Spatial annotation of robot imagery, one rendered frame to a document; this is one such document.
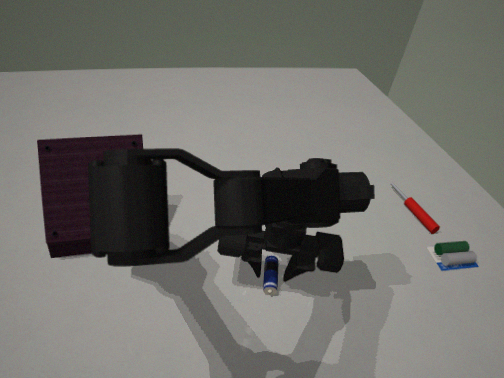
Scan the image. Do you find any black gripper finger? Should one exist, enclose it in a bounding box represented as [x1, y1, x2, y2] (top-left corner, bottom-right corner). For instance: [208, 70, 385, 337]
[241, 250, 262, 278]
[283, 255, 316, 281]

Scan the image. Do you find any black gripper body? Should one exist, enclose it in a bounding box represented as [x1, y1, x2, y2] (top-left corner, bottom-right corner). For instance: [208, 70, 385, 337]
[217, 221, 344, 273]

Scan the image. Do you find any blue battery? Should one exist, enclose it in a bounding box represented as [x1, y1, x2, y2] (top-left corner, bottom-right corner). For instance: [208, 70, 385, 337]
[263, 256, 278, 295]

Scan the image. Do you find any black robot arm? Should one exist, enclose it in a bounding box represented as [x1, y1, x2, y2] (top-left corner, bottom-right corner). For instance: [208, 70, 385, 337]
[88, 148, 375, 267]

